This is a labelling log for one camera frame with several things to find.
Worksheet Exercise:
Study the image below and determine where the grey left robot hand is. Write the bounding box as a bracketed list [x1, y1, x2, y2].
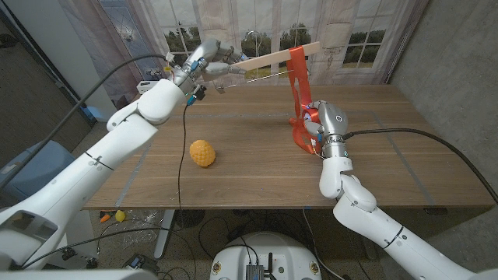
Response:
[180, 37, 248, 85]

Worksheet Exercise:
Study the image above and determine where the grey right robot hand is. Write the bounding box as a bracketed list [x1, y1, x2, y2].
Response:
[303, 100, 349, 143]

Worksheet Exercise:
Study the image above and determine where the wooden clip hanger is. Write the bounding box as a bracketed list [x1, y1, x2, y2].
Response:
[216, 30, 321, 96]

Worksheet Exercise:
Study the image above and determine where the orange satin ribbon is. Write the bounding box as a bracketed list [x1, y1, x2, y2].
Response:
[286, 45, 324, 155]

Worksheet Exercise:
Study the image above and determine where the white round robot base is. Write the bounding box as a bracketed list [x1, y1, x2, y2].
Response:
[209, 232, 323, 280]

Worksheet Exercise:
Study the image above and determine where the yellow toy pineapple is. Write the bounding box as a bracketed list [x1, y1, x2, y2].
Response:
[189, 139, 216, 168]

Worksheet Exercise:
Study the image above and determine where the white power box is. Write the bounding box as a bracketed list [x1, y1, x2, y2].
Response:
[135, 80, 159, 96]

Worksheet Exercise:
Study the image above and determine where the printed window backdrop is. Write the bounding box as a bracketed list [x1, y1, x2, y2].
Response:
[58, 0, 429, 87]

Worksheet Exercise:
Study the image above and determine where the dark table leg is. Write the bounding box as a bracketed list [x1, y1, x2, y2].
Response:
[359, 236, 378, 261]

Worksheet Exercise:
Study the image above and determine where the black round floor fan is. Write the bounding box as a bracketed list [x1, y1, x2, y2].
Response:
[174, 209, 206, 229]

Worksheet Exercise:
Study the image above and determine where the clear plastic bag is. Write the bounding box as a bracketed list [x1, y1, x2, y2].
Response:
[122, 209, 164, 246]

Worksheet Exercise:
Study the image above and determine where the white table leg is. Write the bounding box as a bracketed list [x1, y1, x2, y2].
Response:
[153, 209, 176, 261]

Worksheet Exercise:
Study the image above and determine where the blue plastic bin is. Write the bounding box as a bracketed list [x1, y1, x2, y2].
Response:
[0, 139, 77, 195]

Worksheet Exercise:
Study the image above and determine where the black floor power adapter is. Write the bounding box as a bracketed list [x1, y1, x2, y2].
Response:
[124, 252, 160, 275]

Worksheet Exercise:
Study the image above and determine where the white robot torso edge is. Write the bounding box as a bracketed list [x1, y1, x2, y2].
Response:
[0, 269, 159, 280]

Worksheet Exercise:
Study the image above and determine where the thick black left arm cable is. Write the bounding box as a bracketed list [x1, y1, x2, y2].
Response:
[0, 53, 172, 187]

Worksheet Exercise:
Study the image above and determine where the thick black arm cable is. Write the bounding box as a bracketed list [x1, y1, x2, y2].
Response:
[0, 53, 172, 187]
[342, 127, 498, 205]

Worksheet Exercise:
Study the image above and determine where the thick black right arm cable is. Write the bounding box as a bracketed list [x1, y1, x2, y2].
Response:
[342, 127, 498, 205]

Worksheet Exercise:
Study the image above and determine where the thin black left wrist cable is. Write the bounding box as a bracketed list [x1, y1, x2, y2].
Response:
[177, 103, 190, 213]

